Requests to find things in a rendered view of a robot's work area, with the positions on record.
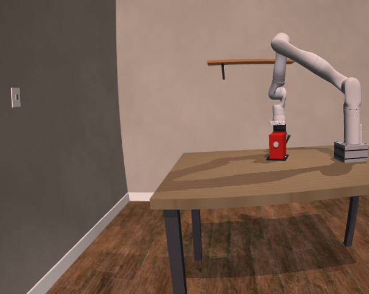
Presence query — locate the red box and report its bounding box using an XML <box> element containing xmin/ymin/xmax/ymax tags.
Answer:
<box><xmin>266</xmin><ymin>132</ymin><xmax>289</xmax><ymax>161</ymax></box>

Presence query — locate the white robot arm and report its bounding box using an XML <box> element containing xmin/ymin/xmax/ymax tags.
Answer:
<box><xmin>269</xmin><ymin>33</ymin><xmax>362</xmax><ymax>145</ymax></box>

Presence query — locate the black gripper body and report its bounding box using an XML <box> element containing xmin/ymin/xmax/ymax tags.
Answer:
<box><xmin>273</xmin><ymin>124</ymin><xmax>287</xmax><ymax>133</ymax></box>

